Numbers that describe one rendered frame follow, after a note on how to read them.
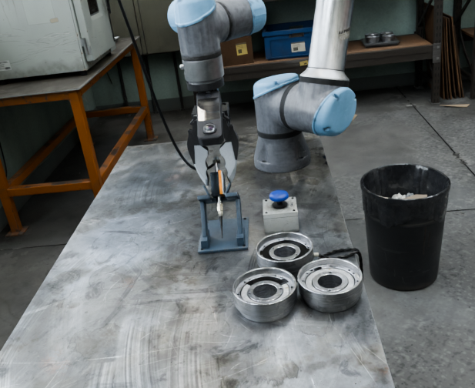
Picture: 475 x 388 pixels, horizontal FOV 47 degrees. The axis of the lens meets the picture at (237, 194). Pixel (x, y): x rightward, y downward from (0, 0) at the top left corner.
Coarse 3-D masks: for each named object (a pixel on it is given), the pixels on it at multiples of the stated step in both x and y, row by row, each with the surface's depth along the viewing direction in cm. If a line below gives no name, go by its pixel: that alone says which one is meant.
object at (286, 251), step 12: (264, 240) 103; (276, 240) 104; (300, 240) 103; (276, 252) 102; (288, 252) 102; (312, 252) 98; (264, 264) 97; (276, 264) 95; (288, 264) 95; (300, 264) 96
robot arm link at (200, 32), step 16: (176, 0) 97; (192, 0) 95; (208, 0) 96; (176, 16) 98; (192, 16) 96; (208, 16) 97; (224, 16) 100; (192, 32) 97; (208, 32) 98; (224, 32) 101; (192, 48) 98; (208, 48) 99
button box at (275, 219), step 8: (264, 200) 117; (288, 200) 115; (264, 208) 113; (272, 208) 113; (280, 208) 112; (288, 208) 112; (296, 208) 112; (264, 216) 111; (272, 216) 111; (280, 216) 111; (288, 216) 111; (296, 216) 111; (264, 224) 112; (272, 224) 112; (280, 224) 112; (288, 224) 111; (296, 224) 111; (272, 232) 112
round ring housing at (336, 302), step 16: (304, 272) 93; (336, 272) 92; (352, 272) 92; (304, 288) 87; (320, 288) 89; (336, 288) 88; (352, 288) 86; (320, 304) 86; (336, 304) 86; (352, 304) 88
